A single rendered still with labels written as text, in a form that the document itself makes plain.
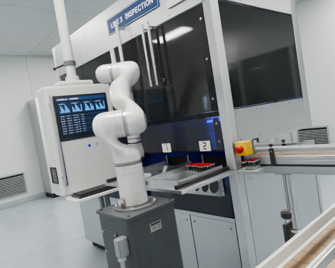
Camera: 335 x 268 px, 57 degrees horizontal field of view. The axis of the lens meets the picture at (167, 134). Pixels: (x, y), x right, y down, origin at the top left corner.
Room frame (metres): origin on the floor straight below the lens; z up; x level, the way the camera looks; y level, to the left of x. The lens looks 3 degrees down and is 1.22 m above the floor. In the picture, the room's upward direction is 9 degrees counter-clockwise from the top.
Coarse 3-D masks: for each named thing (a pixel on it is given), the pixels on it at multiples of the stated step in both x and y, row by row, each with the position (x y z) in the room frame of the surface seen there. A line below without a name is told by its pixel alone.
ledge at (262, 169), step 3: (258, 168) 1.59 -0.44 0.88; (261, 168) 1.58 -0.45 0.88; (264, 168) 1.57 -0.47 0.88; (267, 168) 1.59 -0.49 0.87; (237, 171) 1.62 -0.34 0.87; (240, 171) 1.61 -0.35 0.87; (243, 171) 1.59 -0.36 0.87; (246, 171) 1.58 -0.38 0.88; (249, 171) 1.56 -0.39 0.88; (252, 171) 1.55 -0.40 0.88; (255, 171) 1.54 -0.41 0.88; (258, 171) 1.53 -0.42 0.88; (261, 171) 1.54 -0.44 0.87; (264, 171) 1.56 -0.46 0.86
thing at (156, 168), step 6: (162, 162) 2.15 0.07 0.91; (186, 162) 1.95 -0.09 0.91; (144, 168) 2.05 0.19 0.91; (150, 168) 2.08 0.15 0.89; (156, 168) 2.11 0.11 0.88; (162, 168) 2.07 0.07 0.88; (168, 168) 1.85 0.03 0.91; (174, 168) 1.88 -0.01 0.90; (144, 174) 1.81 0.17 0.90; (150, 174) 1.76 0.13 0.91
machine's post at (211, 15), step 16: (208, 0) 1.64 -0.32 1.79; (208, 16) 1.65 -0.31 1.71; (208, 32) 1.66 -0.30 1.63; (224, 48) 1.67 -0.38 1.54; (224, 64) 1.65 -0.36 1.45; (224, 80) 1.64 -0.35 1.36; (224, 96) 1.63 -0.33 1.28; (224, 112) 1.64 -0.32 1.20; (224, 128) 1.65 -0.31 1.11; (224, 144) 1.66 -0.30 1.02; (240, 160) 1.66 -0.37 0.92; (240, 176) 1.65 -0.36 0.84; (240, 192) 1.63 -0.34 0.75; (240, 208) 1.63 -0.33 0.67; (240, 224) 1.64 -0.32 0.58; (240, 240) 1.66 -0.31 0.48
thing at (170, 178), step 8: (184, 168) 1.82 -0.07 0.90; (216, 168) 1.62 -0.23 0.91; (152, 176) 1.66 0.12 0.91; (160, 176) 1.69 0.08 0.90; (168, 176) 1.73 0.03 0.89; (176, 176) 1.72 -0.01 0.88; (184, 176) 1.68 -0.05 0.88; (192, 176) 1.50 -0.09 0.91; (152, 184) 1.58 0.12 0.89; (160, 184) 1.53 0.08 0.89; (168, 184) 1.48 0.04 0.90; (176, 184) 1.44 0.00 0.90
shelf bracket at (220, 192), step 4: (220, 180) 1.71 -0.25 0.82; (208, 184) 1.64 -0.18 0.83; (220, 184) 1.70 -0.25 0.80; (200, 188) 1.60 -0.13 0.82; (208, 188) 1.64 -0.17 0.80; (220, 188) 1.70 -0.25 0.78; (188, 192) 1.54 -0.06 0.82; (192, 192) 1.56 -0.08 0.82; (196, 192) 1.57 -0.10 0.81; (200, 192) 1.59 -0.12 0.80; (204, 192) 1.61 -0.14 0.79; (208, 192) 1.63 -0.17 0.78; (216, 192) 1.68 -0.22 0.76; (220, 192) 1.70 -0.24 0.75; (220, 196) 1.69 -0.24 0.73
